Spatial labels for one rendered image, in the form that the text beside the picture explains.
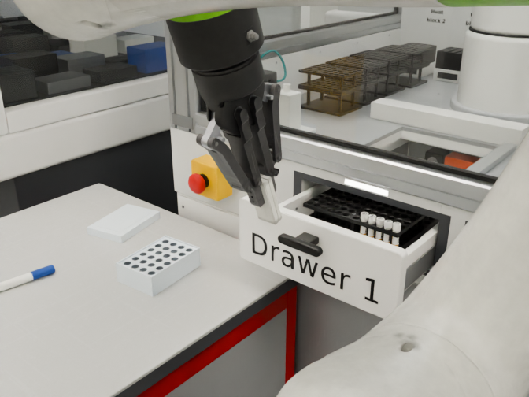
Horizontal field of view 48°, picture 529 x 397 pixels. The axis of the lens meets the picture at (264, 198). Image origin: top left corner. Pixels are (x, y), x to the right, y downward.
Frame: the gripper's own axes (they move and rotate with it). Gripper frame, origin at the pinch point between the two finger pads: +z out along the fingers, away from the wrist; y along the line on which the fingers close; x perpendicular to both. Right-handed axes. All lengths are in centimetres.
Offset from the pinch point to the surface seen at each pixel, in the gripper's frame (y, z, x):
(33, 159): -6, 20, -80
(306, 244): -4.0, 11.4, 1.4
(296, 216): -8.1, 11.1, -3.3
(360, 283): -5.4, 17.3, 8.5
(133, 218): -6, 26, -47
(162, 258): 2.3, 21.5, -27.3
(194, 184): -13.1, 18.4, -32.8
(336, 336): -11.3, 44.9, -3.8
